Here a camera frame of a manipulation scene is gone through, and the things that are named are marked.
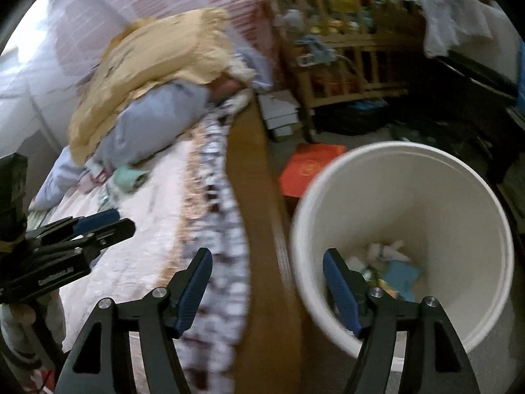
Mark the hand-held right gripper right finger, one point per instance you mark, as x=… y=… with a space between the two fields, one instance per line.
x=340 y=291

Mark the patterned bed cover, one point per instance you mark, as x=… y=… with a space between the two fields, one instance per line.
x=221 y=213

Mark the crumpled white tissue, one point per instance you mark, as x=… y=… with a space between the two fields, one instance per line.
x=385 y=251

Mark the red box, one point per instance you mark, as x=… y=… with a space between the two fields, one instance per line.
x=307 y=168

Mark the yellow blanket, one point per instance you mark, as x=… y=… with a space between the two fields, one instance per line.
x=156 y=57

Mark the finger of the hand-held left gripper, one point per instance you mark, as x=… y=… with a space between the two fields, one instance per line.
x=117 y=230
x=98 y=217

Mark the green cloth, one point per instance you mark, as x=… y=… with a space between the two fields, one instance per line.
x=129 y=178

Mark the white bottle red label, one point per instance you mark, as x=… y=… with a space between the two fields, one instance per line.
x=100 y=174

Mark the black bag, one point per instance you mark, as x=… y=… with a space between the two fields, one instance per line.
x=357 y=119

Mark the white plastic bucket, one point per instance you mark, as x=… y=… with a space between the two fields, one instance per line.
x=430 y=197

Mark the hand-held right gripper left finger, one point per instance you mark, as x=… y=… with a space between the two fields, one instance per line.
x=195 y=291

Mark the black furniture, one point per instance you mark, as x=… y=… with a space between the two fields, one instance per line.
x=484 y=102

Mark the blue snack bag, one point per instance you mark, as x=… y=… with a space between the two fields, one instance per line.
x=404 y=279

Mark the white cloth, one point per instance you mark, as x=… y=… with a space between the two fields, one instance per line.
x=451 y=8

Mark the white cardboard box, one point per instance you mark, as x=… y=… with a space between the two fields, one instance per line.
x=281 y=111

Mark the wooden bed frame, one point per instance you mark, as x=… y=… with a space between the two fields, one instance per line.
x=262 y=234

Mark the grey lavender blanket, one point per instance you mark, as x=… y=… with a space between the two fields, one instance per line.
x=164 y=106

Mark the wooden crib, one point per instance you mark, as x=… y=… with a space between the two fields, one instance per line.
x=348 y=49

